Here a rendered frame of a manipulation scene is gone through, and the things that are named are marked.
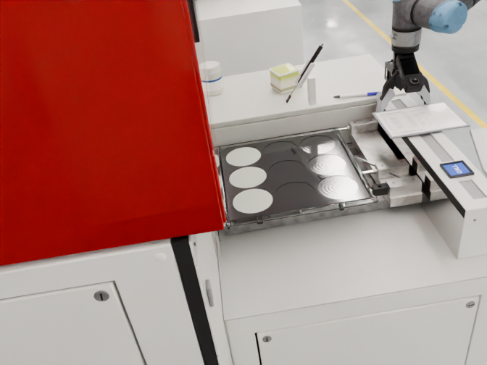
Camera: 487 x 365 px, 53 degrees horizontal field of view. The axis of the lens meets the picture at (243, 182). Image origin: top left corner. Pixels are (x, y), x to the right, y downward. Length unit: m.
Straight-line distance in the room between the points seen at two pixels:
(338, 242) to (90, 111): 0.79
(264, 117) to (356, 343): 0.69
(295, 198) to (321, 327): 0.32
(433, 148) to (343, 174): 0.23
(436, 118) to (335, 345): 0.66
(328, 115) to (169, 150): 0.99
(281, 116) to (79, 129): 0.98
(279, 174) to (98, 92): 0.83
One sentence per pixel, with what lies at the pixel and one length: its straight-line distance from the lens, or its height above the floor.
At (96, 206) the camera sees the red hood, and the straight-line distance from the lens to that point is 0.62.
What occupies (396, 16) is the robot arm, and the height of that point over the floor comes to 1.23.
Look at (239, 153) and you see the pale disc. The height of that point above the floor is 0.90.
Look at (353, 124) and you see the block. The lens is 1.51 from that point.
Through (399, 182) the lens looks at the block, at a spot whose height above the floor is 0.91.
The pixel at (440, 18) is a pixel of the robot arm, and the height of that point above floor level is 1.25.
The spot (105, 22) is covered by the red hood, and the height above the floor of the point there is 1.51.
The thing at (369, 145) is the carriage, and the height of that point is 0.88.
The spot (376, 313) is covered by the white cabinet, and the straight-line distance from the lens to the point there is 1.15.
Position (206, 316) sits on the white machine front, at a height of 1.07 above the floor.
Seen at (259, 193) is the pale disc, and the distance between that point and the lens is 1.25.
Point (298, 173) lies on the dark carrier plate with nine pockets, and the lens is 1.31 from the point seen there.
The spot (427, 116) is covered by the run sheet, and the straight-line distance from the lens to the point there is 1.43.
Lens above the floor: 1.64
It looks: 35 degrees down
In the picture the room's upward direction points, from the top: 8 degrees counter-clockwise
